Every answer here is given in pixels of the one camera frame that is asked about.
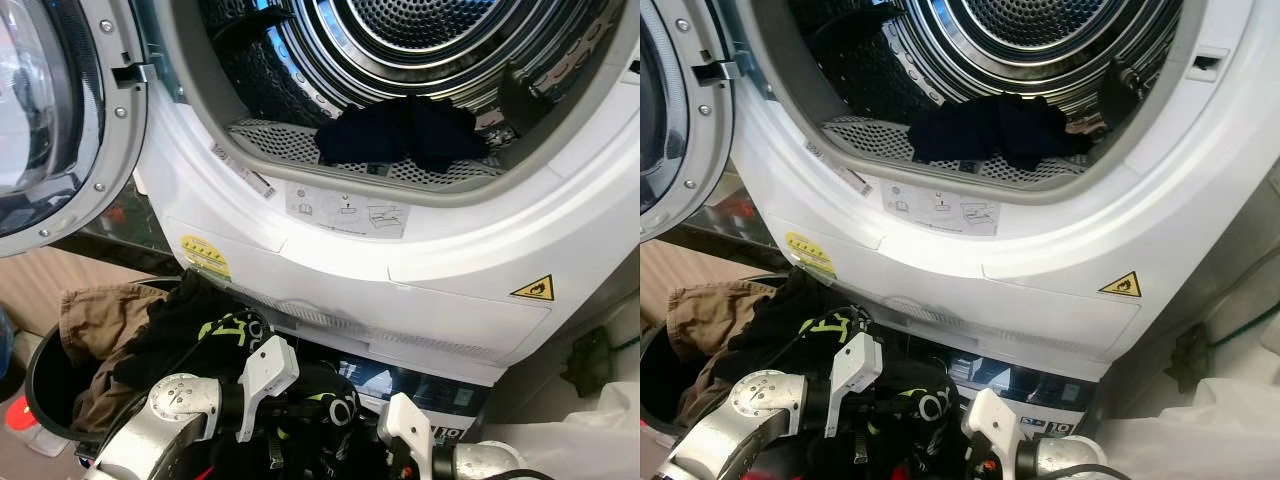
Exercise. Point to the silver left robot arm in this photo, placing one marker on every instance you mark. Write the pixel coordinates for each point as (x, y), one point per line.
(760, 395)
(170, 400)

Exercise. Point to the black garment with printed letters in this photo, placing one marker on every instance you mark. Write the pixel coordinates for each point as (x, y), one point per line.
(790, 330)
(180, 330)

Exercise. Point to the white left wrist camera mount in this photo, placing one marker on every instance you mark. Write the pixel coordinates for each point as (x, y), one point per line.
(265, 375)
(855, 370)

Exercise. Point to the white tumble dryer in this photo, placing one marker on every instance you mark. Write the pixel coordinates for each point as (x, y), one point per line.
(400, 260)
(1000, 255)

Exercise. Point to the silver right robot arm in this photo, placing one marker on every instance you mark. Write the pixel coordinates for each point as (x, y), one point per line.
(480, 460)
(1060, 458)

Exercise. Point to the brown khaki garment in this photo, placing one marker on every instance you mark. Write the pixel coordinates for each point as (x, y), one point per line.
(95, 320)
(700, 315)

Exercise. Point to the black laundry basket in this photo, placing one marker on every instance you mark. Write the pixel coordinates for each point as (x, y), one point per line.
(45, 385)
(655, 380)

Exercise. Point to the white instruction sticker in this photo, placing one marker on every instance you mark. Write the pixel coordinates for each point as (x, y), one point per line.
(345, 210)
(940, 208)

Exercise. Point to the dark navy garment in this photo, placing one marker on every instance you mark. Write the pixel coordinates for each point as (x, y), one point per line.
(400, 135)
(1000, 130)

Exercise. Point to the red round floor item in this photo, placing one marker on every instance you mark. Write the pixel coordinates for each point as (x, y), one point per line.
(22, 415)

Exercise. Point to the yellow green energy sticker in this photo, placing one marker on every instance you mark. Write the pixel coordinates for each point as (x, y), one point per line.
(808, 250)
(205, 255)

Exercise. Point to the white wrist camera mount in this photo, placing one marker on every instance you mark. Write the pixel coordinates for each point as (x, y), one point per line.
(990, 425)
(855, 370)
(265, 375)
(405, 430)

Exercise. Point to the round glass dryer door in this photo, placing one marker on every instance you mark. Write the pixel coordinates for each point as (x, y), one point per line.
(100, 120)
(700, 100)

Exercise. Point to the dark wall fitting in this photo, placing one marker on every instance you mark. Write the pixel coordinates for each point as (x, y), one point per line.
(1188, 358)
(588, 362)

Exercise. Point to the yellow triangle warning sticker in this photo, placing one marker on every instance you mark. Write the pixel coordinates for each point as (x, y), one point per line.
(535, 291)
(1122, 288)

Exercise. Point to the white washing machine dark door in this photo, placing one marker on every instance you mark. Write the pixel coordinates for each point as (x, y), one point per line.
(440, 395)
(1030, 390)

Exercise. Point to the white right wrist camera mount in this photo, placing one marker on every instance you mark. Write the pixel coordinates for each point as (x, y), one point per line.
(990, 425)
(405, 430)

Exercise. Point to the white barcode sticker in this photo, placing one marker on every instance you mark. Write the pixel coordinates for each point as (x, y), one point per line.
(836, 166)
(243, 170)

